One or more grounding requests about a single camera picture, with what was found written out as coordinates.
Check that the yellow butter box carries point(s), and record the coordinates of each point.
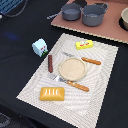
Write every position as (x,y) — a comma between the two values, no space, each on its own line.
(84,44)

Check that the small milk carton toy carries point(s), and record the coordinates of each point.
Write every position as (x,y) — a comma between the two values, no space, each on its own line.
(40,47)

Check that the brown toy sausage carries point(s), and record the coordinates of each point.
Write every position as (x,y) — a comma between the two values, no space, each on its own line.
(50,66)

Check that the round beige plate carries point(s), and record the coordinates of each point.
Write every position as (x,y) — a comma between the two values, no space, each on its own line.
(72,69)

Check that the woven beige placemat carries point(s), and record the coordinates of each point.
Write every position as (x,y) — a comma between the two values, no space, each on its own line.
(79,108)

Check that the left grey pot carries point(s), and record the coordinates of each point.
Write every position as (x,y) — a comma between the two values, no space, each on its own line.
(71,12)

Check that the grey pot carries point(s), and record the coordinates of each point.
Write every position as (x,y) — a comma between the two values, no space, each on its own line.
(71,12)
(92,15)

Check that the right grey pot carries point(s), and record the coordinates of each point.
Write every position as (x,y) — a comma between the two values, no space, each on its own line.
(92,15)

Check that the pink wooden board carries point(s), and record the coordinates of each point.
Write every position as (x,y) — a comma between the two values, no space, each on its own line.
(109,28)

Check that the beige bowl at edge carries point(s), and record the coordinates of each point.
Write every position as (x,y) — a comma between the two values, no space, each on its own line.
(124,16)

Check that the knife with wooden handle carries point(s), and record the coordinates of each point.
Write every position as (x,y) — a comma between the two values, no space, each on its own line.
(83,58)

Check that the fork with wooden handle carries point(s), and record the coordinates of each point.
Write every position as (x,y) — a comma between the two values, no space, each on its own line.
(76,85)

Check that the blue wire basket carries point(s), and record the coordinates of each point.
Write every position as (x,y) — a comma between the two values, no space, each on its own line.
(8,5)

